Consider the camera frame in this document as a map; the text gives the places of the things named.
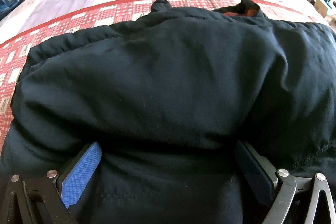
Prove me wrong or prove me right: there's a dark navy padded jacket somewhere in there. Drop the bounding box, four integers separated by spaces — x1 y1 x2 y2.
1 0 335 223

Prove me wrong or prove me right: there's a red checkered mat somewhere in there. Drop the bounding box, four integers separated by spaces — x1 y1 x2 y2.
1 0 328 151

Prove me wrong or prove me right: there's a cardboard box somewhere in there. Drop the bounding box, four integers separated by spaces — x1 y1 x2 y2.
313 0 335 18

